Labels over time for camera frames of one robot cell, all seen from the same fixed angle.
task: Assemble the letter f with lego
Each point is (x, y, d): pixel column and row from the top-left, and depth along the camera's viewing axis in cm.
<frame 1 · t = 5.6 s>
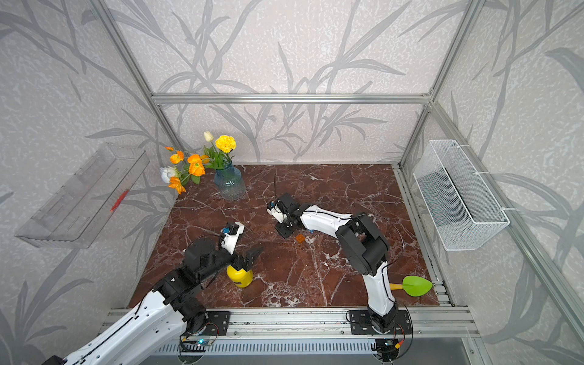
left hand: (253, 243, 76), fingers open
right hand: (281, 226, 94), fingers open
orange small lego brick: (299, 238, 95), on the table
blue glass vase: (230, 183, 101), point 11 cm above the table
red marker pen: (119, 200, 69), point 32 cm above the table

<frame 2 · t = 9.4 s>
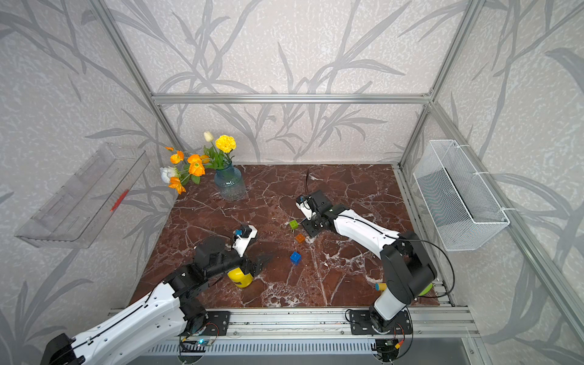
left hand: (265, 249, 75), fingers open
right hand: (309, 221, 89), fingers open
dark blue small lego brick: (296, 258, 86), point 4 cm above the table
green small lego brick: (293, 224, 98), point 2 cm above the table
the other named things where they were.

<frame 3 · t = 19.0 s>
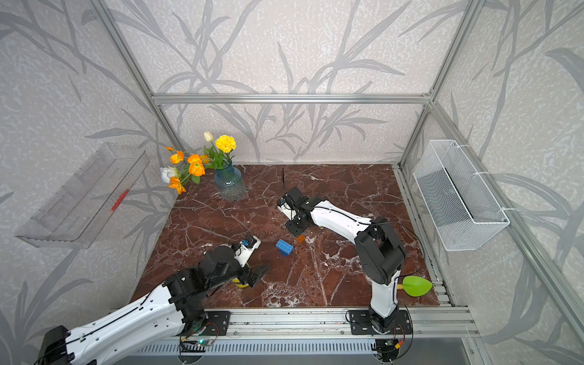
left hand: (261, 259, 77), fingers open
right hand: (294, 224, 90), fingers open
light blue long lego brick: (284, 248, 87), point 6 cm above the table
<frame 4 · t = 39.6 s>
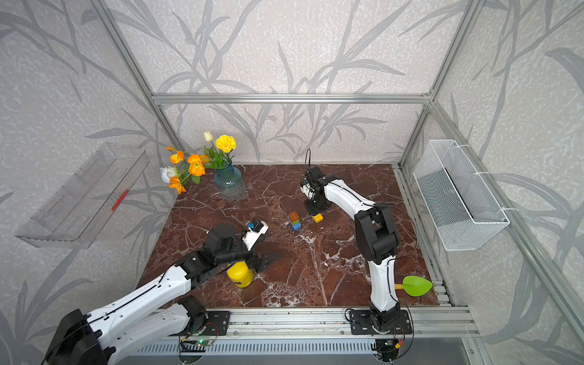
left hand: (271, 247, 76), fingers open
right hand: (312, 208, 96), fingers open
orange small lego brick: (293, 217, 92), point 9 cm above the table
light blue long lego brick: (296, 226, 93), point 6 cm above the table
yellow long lego brick: (318, 218, 93), point 8 cm above the table
